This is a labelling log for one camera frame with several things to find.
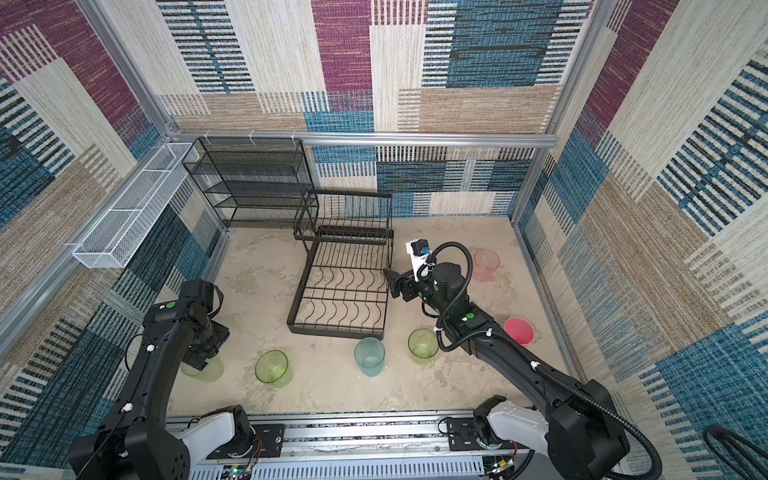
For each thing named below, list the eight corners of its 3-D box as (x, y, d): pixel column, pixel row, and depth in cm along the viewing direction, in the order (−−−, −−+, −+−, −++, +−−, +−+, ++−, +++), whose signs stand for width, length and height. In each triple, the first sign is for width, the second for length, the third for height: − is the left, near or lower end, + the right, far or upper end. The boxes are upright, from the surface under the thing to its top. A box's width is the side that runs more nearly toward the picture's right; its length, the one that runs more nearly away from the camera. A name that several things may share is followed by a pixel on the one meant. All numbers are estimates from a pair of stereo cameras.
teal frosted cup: (357, 376, 85) (353, 362, 77) (358, 352, 90) (355, 336, 81) (385, 376, 85) (384, 362, 76) (385, 352, 90) (385, 336, 81)
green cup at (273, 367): (263, 390, 83) (251, 380, 76) (270, 361, 88) (259, 349, 81) (292, 390, 83) (283, 380, 76) (297, 361, 88) (289, 349, 81)
